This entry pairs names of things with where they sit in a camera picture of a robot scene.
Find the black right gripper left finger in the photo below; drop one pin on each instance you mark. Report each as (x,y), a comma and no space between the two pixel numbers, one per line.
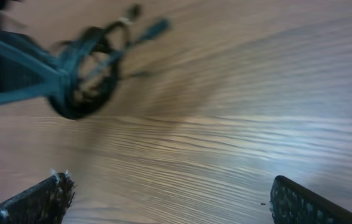
(45,202)

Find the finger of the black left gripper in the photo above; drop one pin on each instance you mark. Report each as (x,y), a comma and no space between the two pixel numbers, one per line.
(28,71)

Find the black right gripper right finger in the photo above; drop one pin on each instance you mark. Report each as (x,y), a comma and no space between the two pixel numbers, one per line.
(292,203)

